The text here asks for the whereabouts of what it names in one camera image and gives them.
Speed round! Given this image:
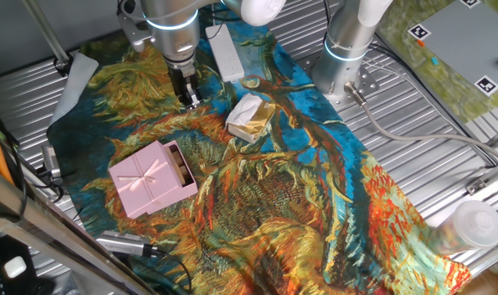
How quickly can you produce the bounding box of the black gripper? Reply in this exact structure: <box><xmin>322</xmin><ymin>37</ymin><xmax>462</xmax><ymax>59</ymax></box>
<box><xmin>167</xmin><ymin>65</ymin><xmax>206</xmax><ymax>111</ymax></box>

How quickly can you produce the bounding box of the pink ribboned casing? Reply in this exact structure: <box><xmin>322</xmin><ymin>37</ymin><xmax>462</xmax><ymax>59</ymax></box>
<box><xmin>108</xmin><ymin>140</ymin><xmax>189</xmax><ymax>220</ymax></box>

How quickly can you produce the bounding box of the tan cardboard box insert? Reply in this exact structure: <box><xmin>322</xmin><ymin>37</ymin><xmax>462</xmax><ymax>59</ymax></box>
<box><xmin>169</xmin><ymin>145</ymin><xmax>194</xmax><ymax>186</ymax></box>

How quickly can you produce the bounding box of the pink inner gift box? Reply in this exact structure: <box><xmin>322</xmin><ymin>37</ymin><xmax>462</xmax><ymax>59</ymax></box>
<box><xmin>161</xmin><ymin>139</ymin><xmax>200</xmax><ymax>201</ymax></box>

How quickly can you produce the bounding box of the white power strip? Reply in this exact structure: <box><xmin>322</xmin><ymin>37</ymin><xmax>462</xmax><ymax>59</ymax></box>
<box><xmin>204</xmin><ymin>23</ymin><xmax>246</xmax><ymax>84</ymax></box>

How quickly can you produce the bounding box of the gold tissue pack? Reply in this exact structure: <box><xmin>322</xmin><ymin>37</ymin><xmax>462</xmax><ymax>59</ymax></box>
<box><xmin>224</xmin><ymin>93</ymin><xmax>277</xmax><ymax>145</ymax></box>

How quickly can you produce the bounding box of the sunflower painting print cloth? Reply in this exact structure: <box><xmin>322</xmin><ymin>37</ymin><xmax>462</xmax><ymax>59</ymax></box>
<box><xmin>46</xmin><ymin>0</ymin><xmax>473</xmax><ymax>295</ymax></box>

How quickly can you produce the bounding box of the gray tripod pole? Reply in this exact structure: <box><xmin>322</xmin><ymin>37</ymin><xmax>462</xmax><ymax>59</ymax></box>
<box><xmin>21</xmin><ymin>0</ymin><xmax>75</xmax><ymax>78</ymax></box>

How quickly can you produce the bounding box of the black computer mouse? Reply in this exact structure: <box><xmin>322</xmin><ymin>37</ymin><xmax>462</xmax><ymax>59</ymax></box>
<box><xmin>26</xmin><ymin>277</ymin><xmax>57</xmax><ymax>295</ymax></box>

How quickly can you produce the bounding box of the white earbud case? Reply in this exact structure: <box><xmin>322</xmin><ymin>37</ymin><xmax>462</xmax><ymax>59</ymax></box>
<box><xmin>3</xmin><ymin>256</ymin><xmax>28</xmax><ymax>279</ymax></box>

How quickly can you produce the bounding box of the green patterned mat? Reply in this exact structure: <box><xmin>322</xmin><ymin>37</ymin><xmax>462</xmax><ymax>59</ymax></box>
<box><xmin>375</xmin><ymin>0</ymin><xmax>498</xmax><ymax>125</ymax></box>

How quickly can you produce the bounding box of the gray marker board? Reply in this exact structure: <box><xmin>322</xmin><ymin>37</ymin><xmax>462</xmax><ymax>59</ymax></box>
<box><xmin>407</xmin><ymin>0</ymin><xmax>498</xmax><ymax>98</ymax></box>

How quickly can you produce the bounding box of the translucent plastic cup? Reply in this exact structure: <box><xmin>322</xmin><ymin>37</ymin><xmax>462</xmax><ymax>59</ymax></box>
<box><xmin>427</xmin><ymin>199</ymin><xmax>498</xmax><ymax>257</ymax></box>

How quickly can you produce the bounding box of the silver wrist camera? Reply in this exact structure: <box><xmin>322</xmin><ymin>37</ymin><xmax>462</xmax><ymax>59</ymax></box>
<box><xmin>116</xmin><ymin>14</ymin><xmax>155</xmax><ymax>53</ymax></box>

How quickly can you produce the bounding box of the silver side camera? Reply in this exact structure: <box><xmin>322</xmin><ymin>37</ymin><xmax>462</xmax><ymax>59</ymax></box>
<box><xmin>41</xmin><ymin>144</ymin><xmax>62</xmax><ymax>181</ymax></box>

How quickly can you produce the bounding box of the black camera cable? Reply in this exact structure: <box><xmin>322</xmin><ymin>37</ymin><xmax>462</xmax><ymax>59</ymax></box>
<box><xmin>142</xmin><ymin>244</ymin><xmax>193</xmax><ymax>294</ymax></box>

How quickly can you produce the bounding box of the silver vented camera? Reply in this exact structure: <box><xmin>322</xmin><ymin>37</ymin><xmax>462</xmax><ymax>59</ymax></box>
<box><xmin>96</xmin><ymin>230</ymin><xmax>160</xmax><ymax>258</ymax></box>

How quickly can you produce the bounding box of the thick gray base cable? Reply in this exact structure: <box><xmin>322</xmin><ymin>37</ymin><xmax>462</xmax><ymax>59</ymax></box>
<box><xmin>343</xmin><ymin>80</ymin><xmax>498</xmax><ymax>163</ymax></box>

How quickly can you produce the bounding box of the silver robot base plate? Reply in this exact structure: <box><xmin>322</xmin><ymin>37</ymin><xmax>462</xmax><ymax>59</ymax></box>
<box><xmin>300</xmin><ymin>52</ymin><xmax>381</xmax><ymax>108</ymax></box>

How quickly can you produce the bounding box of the metal frame bar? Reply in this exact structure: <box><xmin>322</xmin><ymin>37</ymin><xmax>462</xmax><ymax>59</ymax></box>
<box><xmin>0</xmin><ymin>163</ymin><xmax>156</xmax><ymax>295</ymax></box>

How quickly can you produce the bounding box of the black base cable bundle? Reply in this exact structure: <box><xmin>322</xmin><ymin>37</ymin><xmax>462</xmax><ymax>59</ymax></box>
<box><xmin>366</xmin><ymin>40</ymin><xmax>498</xmax><ymax>167</ymax></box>

